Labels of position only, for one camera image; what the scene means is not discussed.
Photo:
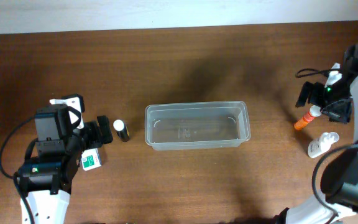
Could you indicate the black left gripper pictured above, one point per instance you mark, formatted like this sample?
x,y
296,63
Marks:
x,y
92,133

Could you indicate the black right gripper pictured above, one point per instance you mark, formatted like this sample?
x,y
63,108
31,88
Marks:
x,y
311,94

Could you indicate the dark bottle with white cap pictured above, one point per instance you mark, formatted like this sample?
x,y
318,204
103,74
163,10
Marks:
x,y
121,130

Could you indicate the orange tube with white cap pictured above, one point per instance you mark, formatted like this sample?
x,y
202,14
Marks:
x,y
307,118

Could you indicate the white squeeze bottle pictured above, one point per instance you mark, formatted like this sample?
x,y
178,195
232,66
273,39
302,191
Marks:
x,y
323,144

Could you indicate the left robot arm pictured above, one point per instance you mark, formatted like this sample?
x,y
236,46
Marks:
x,y
44,181

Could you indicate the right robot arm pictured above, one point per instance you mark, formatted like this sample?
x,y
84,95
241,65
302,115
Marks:
x,y
334,180

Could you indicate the clear plastic container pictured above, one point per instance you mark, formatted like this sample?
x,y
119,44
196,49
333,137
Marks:
x,y
201,125

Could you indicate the white and green box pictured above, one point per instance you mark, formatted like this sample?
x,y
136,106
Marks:
x,y
90,159

